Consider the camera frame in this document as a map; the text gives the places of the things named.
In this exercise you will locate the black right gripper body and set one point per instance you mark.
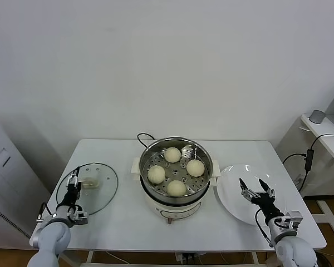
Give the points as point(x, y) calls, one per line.
point(268, 207)

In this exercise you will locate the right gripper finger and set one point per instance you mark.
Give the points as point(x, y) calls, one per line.
point(249, 194)
point(270, 192)

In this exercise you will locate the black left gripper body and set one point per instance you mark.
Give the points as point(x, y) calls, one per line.
point(71, 196)

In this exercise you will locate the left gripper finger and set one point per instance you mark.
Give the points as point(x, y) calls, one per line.
point(75, 180)
point(69, 180)

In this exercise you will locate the white steamed baozi bun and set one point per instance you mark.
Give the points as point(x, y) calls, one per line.
point(172, 154)
point(156, 174)
point(195, 168)
point(176, 188)

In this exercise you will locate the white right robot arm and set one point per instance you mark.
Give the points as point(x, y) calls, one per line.
point(295, 250)

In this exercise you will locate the perforated steel steamer basket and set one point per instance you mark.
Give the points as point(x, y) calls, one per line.
point(150, 155)

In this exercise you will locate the white round plate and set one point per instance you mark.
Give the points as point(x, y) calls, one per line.
point(231, 194)

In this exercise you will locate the white cabinet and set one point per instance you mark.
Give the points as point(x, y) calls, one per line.
point(5, 180)

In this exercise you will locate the cream electric cooker base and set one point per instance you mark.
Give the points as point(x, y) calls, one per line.
point(181, 211)

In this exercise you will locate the white side desk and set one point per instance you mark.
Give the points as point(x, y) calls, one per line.
point(331, 144)

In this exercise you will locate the grey cylinder speaker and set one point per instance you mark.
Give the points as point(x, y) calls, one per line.
point(317, 116)

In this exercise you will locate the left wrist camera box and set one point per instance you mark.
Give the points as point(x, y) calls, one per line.
point(79, 217)

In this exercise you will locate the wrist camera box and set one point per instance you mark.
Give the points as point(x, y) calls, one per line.
point(79, 217)
point(293, 218)

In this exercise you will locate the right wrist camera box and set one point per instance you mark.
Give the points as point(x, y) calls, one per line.
point(293, 218)

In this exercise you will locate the white floor stand frame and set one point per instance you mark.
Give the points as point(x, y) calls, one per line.
point(330, 219)

